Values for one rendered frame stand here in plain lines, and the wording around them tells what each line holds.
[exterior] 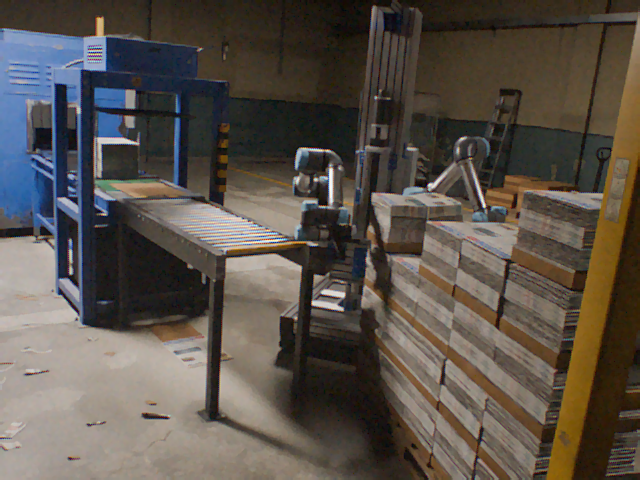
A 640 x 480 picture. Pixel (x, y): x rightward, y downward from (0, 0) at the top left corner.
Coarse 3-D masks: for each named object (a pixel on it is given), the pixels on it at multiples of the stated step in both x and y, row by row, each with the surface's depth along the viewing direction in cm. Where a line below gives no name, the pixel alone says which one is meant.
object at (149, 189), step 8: (112, 184) 415; (120, 184) 417; (128, 184) 420; (136, 184) 423; (144, 184) 425; (152, 184) 428; (160, 184) 431; (128, 192) 390; (136, 192) 393; (144, 192) 395; (152, 192) 398; (160, 192) 400; (168, 192) 402; (176, 192) 405
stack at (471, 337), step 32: (384, 256) 282; (416, 256) 280; (384, 288) 282; (416, 288) 252; (384, 320) 281; (448, 320) 226; (480, 320) 206; (416, 352) 249; (480, 352) 205; (384, 384) 281; (448, 384) 225; (384, 416) 280; (416, 416) 248; (480, 416) 204; (416, 448) 252; (448, 448) 224
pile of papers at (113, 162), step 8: (104, 144) 427; (112, 144) 430; (120, 144) 433; (128, 144) 437; (136, 144) 441; (104, 152) 429; (112, 152) 432; (120, 152) 435; (128, 152) 439; (136, 152) 442; (104, 160) 430; (112, 160) 434; (120, 160) 437; (128, 160) 440; (136, 160) 444; (104, 168) 431; (112, 168) 435; (120, 168) 438; (128, 168) 442; (136, 168) 445; (104, 176) 433; (112, 176) 436; (120, 176) 440; (128, 176) 443; (136, 176) 447
